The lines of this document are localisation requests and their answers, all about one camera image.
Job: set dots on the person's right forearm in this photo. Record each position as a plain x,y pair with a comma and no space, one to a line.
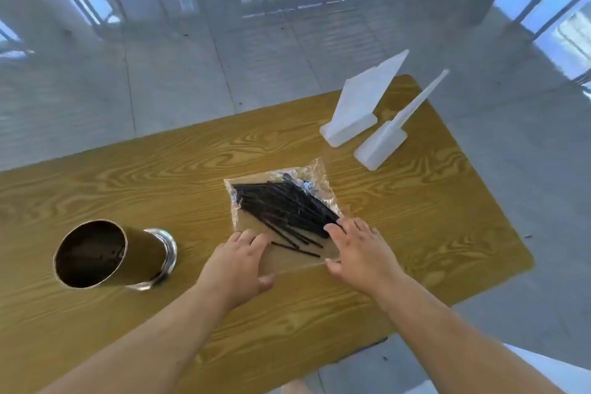
452,343

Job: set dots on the person's right thumb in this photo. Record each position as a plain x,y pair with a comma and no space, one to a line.
333,265

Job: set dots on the gold metal cylinder cup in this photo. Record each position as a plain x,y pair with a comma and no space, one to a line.
111,260

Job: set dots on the person's right hand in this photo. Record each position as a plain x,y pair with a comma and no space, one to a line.
364,260

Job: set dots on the clear plastic bag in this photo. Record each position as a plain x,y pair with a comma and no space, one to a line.
318,176

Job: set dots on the narrow white plastic stand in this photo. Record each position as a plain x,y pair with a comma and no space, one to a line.
388,137

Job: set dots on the person's left hand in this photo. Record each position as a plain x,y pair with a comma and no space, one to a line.
233,269

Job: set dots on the bundle of black straws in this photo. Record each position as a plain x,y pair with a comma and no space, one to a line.
286,206

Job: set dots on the wide white plastic stand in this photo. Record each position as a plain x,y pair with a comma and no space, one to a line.
362,98

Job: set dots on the person's left thumb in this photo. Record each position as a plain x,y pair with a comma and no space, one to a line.
265,283

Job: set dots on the person's left forearm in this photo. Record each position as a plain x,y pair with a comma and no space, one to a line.
152,343

